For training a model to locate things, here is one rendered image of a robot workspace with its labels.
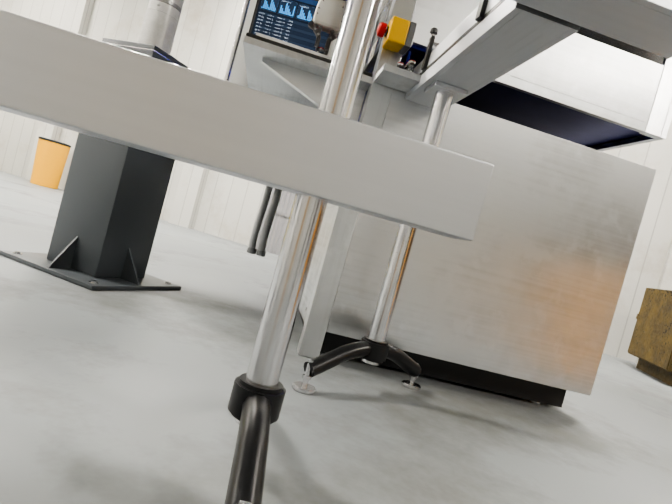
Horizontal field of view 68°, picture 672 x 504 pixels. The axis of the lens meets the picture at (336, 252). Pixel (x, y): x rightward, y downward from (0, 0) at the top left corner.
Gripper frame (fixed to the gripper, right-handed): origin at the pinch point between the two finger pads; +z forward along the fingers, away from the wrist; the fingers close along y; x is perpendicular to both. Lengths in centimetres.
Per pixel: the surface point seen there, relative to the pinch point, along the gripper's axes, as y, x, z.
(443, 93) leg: -33, 40, 16
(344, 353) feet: -25, 46, 88
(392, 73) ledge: -20.1, 31.2, 12.6
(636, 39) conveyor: -49, 90, 15
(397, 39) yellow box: -19.6, 27.4, 1.7
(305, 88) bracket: 1.7, 8.3, 17.7
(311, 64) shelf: 1.9, 16.5, 12.5
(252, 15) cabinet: 34, -86, -33
